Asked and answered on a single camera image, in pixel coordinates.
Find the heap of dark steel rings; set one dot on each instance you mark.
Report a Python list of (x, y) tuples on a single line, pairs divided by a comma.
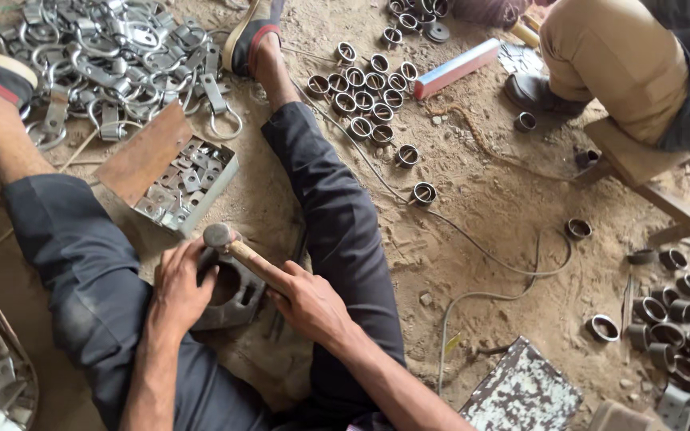
[(674, 326)]

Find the small dark metal piece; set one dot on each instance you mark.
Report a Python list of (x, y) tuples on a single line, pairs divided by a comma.
[(586, 157)]

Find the cluster of steel rings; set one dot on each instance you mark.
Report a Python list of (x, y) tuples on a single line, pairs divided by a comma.
[(414, 17)]

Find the person's right hand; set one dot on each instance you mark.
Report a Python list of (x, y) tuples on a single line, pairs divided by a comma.
[(312, 308)]

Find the person's left hand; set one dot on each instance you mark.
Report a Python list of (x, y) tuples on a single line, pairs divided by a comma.
[(176, 296)]

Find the red and white bar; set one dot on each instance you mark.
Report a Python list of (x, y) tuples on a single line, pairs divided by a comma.
[(456, 67)]

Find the dark steel die block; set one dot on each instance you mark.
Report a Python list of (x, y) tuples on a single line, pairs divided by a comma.
[(237, 299)]

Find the dark round metal disc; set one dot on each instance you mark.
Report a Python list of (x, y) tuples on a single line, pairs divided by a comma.
[(438, 33)]

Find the person's left leg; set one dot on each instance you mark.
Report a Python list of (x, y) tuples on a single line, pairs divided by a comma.
[(93, 287)]

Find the person's right shoe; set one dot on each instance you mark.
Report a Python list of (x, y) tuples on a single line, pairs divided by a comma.
[(252, 36)]

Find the pile of metal loop clamps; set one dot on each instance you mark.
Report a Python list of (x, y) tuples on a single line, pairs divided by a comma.
[(111, 60)]

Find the metal box of flat brackets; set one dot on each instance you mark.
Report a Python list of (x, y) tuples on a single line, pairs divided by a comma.
[(168, 173)]

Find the person's leg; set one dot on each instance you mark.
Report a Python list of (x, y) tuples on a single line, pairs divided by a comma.
[(93, 287), (339, 227)]

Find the wooden stool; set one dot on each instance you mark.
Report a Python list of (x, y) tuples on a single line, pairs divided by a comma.
[(656, 179)]

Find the person's right leg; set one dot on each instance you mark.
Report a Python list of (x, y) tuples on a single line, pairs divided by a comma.
[(339, 227)]

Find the speckled brown metal sheet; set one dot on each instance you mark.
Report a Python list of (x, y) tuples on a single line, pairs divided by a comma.
[(522, 389)]

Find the group of short steel rings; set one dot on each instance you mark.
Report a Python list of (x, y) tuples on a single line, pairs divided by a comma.
[(362, 99)]

